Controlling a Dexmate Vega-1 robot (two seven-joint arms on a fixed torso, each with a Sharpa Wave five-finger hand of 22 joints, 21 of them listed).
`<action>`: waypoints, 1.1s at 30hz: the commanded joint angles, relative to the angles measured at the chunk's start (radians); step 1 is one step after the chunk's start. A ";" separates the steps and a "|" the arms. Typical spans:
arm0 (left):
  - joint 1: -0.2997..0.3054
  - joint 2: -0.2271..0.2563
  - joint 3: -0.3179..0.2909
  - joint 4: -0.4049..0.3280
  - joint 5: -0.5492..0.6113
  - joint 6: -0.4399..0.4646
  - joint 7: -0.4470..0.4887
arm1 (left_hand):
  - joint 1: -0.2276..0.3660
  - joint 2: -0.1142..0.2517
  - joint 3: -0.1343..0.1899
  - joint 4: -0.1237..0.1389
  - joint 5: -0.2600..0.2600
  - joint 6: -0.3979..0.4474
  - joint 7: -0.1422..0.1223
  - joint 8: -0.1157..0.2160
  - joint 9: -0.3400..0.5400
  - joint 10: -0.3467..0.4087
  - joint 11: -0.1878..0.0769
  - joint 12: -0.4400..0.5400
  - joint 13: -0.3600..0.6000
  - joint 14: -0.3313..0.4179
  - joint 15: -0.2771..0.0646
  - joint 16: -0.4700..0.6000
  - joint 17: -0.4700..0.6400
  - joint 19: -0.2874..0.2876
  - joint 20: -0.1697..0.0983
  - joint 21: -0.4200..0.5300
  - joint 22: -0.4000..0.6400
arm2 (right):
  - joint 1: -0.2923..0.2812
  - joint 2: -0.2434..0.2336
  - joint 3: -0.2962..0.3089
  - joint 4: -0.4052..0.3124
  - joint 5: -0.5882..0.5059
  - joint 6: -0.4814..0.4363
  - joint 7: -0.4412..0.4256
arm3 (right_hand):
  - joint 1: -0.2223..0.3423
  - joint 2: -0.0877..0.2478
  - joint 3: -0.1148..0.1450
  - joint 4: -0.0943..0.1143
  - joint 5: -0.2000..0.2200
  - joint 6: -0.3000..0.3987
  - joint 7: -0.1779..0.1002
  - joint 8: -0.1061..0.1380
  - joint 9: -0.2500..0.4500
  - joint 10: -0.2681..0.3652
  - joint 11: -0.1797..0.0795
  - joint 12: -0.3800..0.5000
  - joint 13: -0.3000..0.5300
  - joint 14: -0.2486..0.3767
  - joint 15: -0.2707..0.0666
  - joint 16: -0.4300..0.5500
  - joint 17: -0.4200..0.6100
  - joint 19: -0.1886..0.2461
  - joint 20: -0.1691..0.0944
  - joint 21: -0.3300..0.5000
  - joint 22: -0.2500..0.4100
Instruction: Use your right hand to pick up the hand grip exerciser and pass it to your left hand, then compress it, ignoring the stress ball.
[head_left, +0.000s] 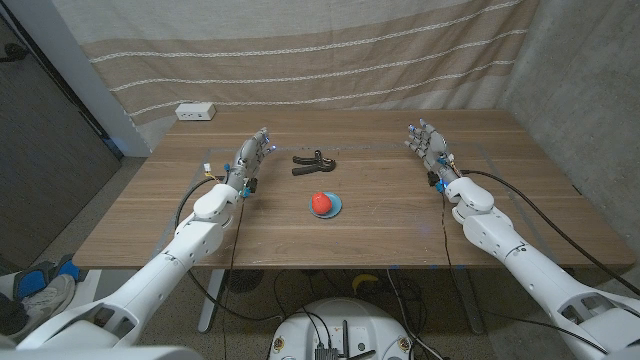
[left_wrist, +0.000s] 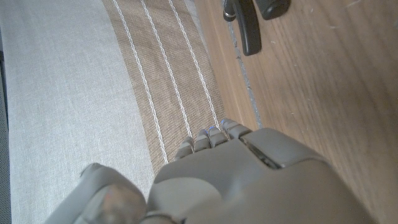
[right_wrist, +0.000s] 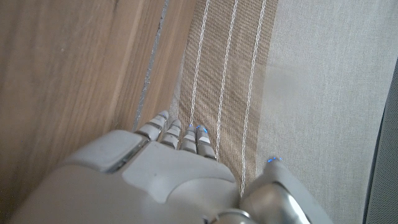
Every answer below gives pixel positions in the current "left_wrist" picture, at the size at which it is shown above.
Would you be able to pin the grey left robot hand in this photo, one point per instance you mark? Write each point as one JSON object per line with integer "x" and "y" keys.
{"x": 248, "y": 186}

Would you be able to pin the black hand grip exerciser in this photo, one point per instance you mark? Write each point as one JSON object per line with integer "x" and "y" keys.
{"x": 248, "y": 31}

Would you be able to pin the beige striped backdrop cloth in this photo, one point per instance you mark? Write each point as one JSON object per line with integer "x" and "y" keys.
{"x": 77, "y": 93}

